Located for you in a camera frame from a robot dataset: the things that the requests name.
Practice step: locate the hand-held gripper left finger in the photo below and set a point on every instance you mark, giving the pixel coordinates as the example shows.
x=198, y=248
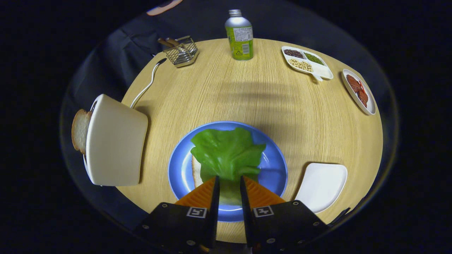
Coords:
x=214, y=211

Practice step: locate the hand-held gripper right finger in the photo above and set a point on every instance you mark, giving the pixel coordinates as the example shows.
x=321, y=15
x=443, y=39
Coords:
x=246, y=211

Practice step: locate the green lettuce leaf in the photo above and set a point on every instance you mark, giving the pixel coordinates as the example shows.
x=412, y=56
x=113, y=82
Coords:
x=226, y=151

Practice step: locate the white bread slice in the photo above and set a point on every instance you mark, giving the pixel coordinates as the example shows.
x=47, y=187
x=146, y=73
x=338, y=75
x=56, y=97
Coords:
x=196, y=176
x=80, y=130

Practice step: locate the blue round plate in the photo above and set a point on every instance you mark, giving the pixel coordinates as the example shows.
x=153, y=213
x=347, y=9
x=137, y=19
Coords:
x=275, y=165

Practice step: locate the white square plate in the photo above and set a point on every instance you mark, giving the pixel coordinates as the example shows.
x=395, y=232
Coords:
x=321, y=187

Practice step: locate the cream toaster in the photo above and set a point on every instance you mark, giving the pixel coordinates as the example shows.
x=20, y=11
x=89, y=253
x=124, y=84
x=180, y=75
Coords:
x=116, y=141

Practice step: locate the pile of yellow soybeans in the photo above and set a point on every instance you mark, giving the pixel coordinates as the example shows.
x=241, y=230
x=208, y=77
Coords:
x=301, y=65

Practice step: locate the white divided tray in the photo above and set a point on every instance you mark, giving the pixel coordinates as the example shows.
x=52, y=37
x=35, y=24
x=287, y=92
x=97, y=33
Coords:
x=323, y=72

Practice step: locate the white round plate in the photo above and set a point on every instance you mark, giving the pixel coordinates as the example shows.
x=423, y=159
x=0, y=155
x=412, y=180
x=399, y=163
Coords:
x=370, y=107

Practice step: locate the brown meat slice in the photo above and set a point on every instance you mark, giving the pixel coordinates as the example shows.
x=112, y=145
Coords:
x=353, y=83
x=363, y=98

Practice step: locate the pile of red beans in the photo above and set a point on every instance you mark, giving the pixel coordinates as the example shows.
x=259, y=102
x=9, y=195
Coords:
x=293, y=53

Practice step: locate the pile of green beans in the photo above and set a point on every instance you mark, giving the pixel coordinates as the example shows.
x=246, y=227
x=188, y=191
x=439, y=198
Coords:
x=313, y=58

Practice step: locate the silver bottle with green label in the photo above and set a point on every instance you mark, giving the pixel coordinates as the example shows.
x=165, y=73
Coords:
x=240, y=42

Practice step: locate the pink sausage piece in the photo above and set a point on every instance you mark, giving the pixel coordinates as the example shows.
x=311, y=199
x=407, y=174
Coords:
x=362, y=86

